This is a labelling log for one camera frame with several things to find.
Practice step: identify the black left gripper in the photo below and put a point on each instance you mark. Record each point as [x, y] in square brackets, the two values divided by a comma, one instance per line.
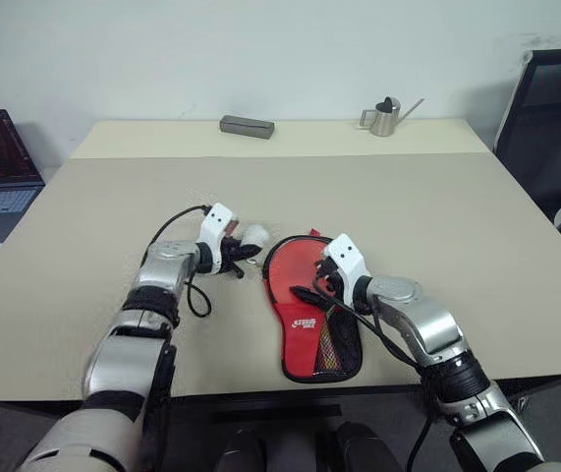
[228, 255]

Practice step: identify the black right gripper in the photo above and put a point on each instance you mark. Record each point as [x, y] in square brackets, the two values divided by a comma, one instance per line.
[333, 286]

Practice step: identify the red table tennis paddle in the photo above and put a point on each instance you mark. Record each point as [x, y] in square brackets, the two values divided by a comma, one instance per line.
[290, 265]

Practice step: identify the black red paddle case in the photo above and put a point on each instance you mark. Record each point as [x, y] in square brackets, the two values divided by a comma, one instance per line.
[302, 349]

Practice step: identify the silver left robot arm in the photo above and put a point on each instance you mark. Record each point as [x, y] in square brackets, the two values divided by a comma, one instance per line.
[128, 344]

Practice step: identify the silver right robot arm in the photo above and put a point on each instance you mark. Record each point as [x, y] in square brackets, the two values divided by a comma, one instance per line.
[437, 334]

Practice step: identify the grey rectangular box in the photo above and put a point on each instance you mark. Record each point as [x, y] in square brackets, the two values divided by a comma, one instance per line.
[246, 127]

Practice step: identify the black flat bar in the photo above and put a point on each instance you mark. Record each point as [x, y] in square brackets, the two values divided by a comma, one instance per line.
[277, 414]

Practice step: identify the dark rounded shape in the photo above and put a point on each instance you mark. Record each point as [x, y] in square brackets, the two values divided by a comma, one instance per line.
[241, 454]
[366, 450]

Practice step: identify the steel watering can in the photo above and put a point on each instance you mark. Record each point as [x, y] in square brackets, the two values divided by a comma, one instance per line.
[385, 120]

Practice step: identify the black mesh office chair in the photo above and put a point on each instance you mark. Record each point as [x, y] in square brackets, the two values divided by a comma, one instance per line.
[550, 123]

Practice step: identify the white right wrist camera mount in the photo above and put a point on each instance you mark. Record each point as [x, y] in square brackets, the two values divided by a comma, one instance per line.
[349, 260]

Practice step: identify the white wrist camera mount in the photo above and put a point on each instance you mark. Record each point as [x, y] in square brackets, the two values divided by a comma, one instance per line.
[349, 260]
[215, 223]

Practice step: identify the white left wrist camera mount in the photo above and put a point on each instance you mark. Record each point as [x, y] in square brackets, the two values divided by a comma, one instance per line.
[215, 223]

